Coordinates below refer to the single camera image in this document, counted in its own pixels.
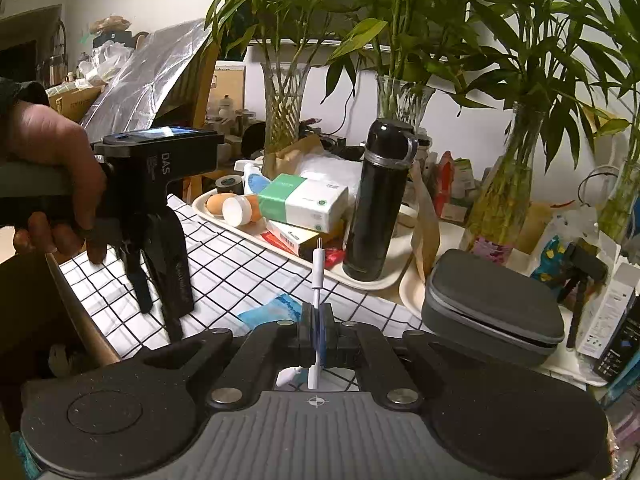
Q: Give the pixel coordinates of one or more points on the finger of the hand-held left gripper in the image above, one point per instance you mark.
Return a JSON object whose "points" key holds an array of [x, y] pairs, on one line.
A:
{"points": [[140, 280], [172, 270]]}

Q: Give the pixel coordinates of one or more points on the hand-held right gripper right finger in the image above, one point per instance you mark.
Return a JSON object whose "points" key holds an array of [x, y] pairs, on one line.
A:
{"points": [[327, 327]]}

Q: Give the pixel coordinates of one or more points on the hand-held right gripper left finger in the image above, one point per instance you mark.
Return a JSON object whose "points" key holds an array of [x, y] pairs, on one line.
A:
{"points": [[309, 325]]}

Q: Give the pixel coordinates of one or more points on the person's left forearm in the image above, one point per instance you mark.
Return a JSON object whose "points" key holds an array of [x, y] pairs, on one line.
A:
{"points": [[20, 92]]}

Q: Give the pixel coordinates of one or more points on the person's left hand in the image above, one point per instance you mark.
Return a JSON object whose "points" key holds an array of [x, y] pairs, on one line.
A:
{"points": [[45, 135]]}

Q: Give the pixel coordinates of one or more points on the blue plastic bag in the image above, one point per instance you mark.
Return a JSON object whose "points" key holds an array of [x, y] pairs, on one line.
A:
{"points": [[265, 316]]}

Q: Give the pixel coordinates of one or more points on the white oval tray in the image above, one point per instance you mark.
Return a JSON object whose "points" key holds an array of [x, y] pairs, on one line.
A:
{"points": [[201, 204]]}

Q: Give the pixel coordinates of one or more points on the black white checked tablecloth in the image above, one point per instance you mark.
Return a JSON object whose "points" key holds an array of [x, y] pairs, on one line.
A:
{"points": [[225, 280]]}

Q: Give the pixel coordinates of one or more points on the beige egg-shaped sponge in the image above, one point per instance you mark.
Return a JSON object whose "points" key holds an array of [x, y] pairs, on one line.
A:
{"points": [[216, 205]]}

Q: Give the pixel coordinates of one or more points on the red snack packet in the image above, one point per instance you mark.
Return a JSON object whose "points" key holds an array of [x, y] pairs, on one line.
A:
{"points": [[332, 259]]}

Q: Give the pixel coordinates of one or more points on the black cylindrical jar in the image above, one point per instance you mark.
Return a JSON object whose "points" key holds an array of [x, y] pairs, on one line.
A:
{"points": [[227, 185]]}

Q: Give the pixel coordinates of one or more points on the wooden chair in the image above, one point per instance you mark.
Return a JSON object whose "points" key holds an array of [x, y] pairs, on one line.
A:
{"points": [[200, 90]]}

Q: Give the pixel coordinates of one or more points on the white red flat box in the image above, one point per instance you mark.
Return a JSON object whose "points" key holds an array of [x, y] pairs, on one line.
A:
{"points": [[287, 237]]}

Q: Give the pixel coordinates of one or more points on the white blue tube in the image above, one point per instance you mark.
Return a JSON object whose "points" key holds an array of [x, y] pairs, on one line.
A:
{"points": [[255, 180]]}

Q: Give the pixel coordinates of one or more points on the silver foil sheet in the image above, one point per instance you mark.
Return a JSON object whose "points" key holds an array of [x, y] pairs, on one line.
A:
{"points": [[150, 75]]}

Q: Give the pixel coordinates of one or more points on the black round hat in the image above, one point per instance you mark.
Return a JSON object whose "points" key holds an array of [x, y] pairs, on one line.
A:
{"points": [[255, 140]]}

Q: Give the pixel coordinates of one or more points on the open cardboard carton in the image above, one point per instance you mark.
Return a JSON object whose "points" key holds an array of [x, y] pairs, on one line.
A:
{"points": [[75, 100]]}

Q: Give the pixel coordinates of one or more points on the crumpled white plastic bags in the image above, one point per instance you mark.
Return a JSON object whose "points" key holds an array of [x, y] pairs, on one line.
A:
{"points": [[105, 60]]}

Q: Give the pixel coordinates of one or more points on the green white tissue pack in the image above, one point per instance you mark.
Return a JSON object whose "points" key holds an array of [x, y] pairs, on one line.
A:
{"points": [[300, 200]]}

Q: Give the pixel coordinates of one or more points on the black thermos bottle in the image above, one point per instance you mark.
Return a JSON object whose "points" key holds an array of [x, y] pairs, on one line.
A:
{"points": [[375, 200]]}

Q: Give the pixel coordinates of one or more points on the ribbed glass vase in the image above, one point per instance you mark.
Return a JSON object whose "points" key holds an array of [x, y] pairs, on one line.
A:
{"points": [[282, 110]]}

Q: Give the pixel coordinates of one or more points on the tall brown paper bag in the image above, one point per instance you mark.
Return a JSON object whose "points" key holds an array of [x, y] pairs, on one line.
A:
{"points": [[425, 220]]}

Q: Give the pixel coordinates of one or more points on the white rectangular tray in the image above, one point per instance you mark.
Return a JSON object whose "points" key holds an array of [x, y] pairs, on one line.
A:
{"points": [[450, 240]]}

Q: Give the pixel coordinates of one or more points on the white plastic pack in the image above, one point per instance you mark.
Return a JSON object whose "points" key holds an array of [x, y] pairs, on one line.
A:
{"points": [[325, 165]]}

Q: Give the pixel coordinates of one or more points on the grey hard case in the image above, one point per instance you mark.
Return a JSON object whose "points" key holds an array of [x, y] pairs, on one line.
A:
{"points": [[490, 300]]}

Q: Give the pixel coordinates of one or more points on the red white carton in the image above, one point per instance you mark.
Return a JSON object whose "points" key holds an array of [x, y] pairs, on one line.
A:
{"points": [[444, 180]]}

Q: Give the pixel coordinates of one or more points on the green white carton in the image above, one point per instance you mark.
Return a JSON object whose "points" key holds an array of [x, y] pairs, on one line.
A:
{"points": [[465, 175]]}

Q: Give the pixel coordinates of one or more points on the teal cloth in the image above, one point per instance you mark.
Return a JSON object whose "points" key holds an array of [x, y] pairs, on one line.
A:
{"points": [[22, 457]]}

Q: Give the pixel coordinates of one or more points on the bottle-shaped glass vase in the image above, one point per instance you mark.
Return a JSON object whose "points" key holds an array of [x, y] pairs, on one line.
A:
{"points": [[505, 185]]}

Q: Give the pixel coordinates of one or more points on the colourful printed bag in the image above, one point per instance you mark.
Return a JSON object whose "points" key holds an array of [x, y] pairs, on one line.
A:
{"points": [[547, 257]]}

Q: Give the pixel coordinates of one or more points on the short glass vase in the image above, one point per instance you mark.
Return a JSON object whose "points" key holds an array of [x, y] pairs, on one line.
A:
{"points": [[400, 102]]}

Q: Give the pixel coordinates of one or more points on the black mini tripod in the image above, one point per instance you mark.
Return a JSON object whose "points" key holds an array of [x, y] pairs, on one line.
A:
{"points": [[582, 265]]}

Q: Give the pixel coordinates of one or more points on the white tall carton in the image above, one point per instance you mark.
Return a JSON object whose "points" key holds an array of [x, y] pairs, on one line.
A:
{"points": [[605, 305]]}

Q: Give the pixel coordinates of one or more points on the black blue carton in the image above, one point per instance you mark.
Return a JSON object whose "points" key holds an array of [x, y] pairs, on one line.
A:
{"points": [[622, 345]]}

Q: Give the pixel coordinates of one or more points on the slim glass vase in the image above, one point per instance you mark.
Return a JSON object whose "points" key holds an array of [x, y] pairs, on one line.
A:
{"points": [[620, 200]]}

